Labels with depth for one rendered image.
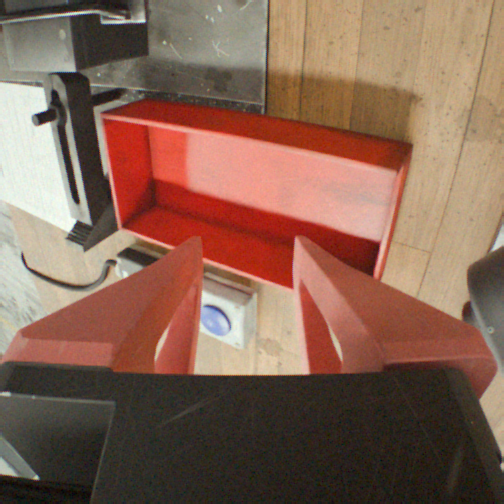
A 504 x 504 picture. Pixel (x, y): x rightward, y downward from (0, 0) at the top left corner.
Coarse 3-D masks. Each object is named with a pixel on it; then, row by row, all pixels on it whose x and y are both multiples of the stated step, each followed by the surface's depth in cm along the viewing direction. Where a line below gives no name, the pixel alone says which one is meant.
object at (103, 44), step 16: (80, 16) 26; (96, 16) 27; (96, 32) 28; (112, 32) 29; (128, 32) 31; (144, 32) 32; (96, 48) 29; (112, 48) 30; (128, 48) 31; (144, 48) 33; (96, 64) 29
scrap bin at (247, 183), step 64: (128, 128) 35; (192, 128) 28; (256, 128) 28; (320, 128) 28; (128, 192) 38; (192, 192) 39; (256, 192) 35; (320, 192) 32; (384, 192) 29; (256, 256) 35; (384, 256) 29
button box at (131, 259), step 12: (120, 252) 47; (132, 252) 47; (144, 252) 48; (156, 252) 48; (24, 264) 72; (108, 264) 52; (120, 264) 48; (132, 264) 46; (144, 264) 45; (36, 276) 69; (120, 276) 50; (72, 288) 63; (84, 288) 61
